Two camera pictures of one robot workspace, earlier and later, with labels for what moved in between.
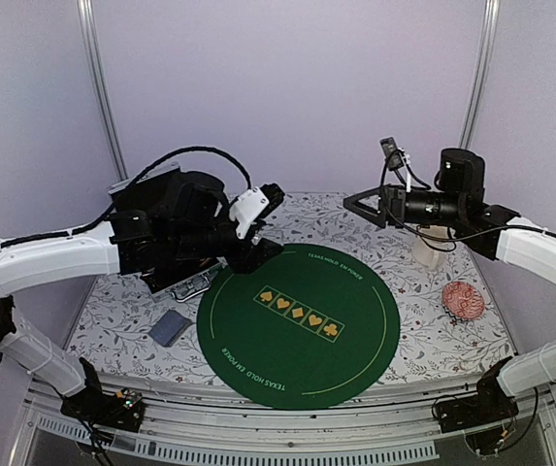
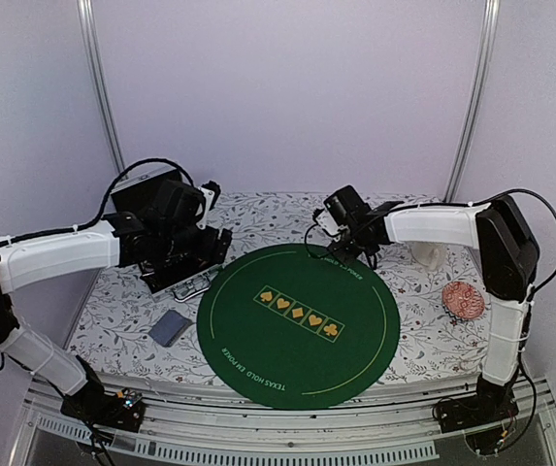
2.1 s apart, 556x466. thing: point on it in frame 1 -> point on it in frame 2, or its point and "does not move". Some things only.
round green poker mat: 311,328 does not move
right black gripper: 393,202 -> 343,256
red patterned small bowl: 461,300 does not move
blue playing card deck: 171,326 does not move
